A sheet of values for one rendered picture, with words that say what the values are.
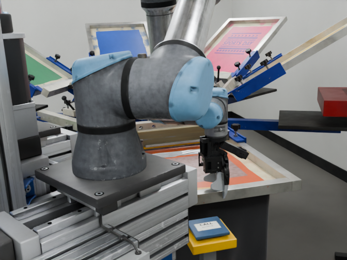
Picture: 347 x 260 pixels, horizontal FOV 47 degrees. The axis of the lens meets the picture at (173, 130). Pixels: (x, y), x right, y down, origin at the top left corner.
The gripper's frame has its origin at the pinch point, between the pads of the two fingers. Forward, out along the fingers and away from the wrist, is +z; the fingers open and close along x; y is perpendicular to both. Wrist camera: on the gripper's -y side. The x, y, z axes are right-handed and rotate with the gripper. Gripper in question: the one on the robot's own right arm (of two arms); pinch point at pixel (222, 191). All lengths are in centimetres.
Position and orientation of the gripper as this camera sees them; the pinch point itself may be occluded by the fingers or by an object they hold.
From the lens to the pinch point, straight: 137.3
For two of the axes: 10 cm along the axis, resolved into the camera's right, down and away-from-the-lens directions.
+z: 0.3, 9.6, 2.6
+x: 2.5, 2.5, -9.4
